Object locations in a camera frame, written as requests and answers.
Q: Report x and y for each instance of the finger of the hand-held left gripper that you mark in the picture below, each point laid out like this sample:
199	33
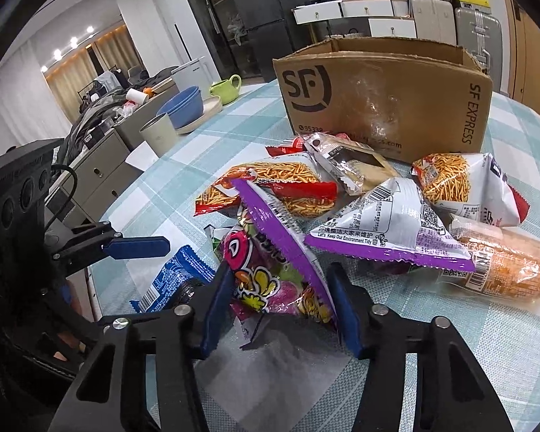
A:
135	247

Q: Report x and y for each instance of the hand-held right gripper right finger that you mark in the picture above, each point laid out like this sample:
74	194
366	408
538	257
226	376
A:
342	306

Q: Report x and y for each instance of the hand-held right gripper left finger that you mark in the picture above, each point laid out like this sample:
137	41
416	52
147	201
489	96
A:
216	306

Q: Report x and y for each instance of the colourful cartoon snack packet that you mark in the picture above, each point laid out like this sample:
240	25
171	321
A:
261	279

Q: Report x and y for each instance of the white purple-edged snack packet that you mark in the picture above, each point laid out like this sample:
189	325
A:
387	220

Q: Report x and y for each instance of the orange noodle stick snack packet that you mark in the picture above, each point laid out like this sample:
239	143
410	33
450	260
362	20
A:
270	173

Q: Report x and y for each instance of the cardboard box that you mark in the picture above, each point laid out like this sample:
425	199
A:
387	99

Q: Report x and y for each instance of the blue cookie packet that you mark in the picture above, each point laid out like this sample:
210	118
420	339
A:
171	279

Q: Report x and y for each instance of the grey drawer cabinet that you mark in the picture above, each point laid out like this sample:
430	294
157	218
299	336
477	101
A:
103	171

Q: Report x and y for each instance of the clear plastic snack packet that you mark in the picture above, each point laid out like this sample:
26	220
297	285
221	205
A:
274	369

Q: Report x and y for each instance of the white paper sheet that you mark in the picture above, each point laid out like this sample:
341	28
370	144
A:
141	157

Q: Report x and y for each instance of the beige cup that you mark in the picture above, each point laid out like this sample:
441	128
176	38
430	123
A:
159	132

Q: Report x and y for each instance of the grey low cabinet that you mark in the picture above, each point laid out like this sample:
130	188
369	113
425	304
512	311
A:
135	121

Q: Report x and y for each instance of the dark clothes pile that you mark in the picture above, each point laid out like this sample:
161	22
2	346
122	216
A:
94	114

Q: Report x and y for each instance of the brown window snack packet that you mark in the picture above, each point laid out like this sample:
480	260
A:
369	173

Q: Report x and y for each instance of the checked teal tablecloth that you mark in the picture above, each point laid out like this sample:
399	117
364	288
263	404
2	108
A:
477	346

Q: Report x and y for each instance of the beige curtains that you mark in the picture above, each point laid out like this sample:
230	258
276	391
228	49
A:
72	76

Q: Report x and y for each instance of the white paper cup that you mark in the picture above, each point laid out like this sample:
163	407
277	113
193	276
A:
136	96

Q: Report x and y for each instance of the cream plate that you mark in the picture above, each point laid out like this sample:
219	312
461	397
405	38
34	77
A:
212	105

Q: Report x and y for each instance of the white noodle snack bag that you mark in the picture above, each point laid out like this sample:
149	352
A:
450	180

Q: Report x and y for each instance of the clear orange cracker packet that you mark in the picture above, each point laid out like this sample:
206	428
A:
508	270

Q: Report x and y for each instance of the green pitcher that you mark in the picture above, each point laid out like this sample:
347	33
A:
225	92

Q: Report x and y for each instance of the white appliance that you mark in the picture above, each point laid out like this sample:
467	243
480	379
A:
193	69

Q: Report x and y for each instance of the dark glass cabinet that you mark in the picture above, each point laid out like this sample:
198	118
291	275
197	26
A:
202	18

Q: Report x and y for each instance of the black refrigerator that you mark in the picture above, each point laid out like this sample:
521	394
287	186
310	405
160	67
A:
256	18

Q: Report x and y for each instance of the white drawer desk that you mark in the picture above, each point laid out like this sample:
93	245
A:
369	9

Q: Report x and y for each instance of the beige suitcase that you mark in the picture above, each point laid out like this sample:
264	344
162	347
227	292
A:
432	20

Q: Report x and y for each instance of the silver suitcase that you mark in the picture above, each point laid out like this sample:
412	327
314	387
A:
477	31

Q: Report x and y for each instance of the wooden door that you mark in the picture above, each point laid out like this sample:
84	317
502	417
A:
535	63

